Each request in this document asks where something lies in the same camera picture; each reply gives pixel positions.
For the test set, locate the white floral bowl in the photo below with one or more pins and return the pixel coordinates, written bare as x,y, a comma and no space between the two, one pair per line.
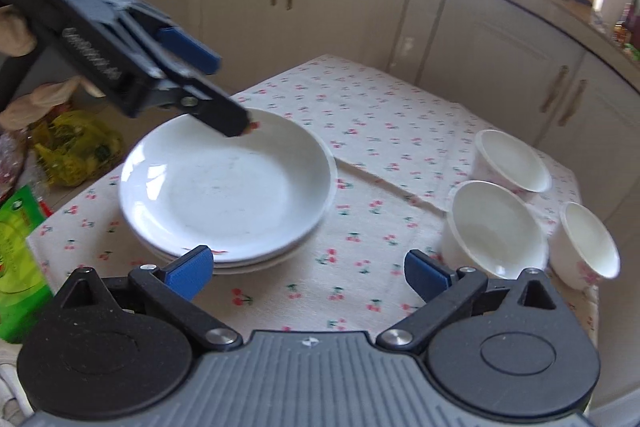
504,160
582,252
490,229

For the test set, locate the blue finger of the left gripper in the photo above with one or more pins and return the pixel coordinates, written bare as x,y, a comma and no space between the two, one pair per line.
193,95
173,39

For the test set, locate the yellow plastic bag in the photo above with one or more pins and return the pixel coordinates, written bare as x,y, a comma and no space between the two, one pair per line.
75,147

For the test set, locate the left gloved hand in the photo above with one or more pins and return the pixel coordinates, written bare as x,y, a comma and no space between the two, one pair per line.
28,90

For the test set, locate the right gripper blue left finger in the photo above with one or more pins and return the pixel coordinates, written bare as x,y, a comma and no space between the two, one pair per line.
168,293

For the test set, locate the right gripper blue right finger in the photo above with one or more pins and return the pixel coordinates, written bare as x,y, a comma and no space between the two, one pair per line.
448,297

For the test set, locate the green snack bag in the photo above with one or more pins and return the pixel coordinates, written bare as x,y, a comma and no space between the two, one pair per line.
23,289

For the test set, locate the white fruit plate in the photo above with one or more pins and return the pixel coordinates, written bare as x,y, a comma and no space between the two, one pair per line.
222,257
229,269
185,184

